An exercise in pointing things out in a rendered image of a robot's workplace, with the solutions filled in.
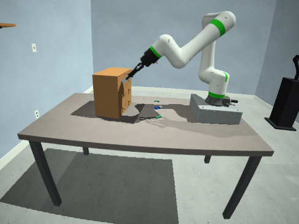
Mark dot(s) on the small wooden chest of drawers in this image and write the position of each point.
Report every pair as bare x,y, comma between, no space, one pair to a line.
105,90

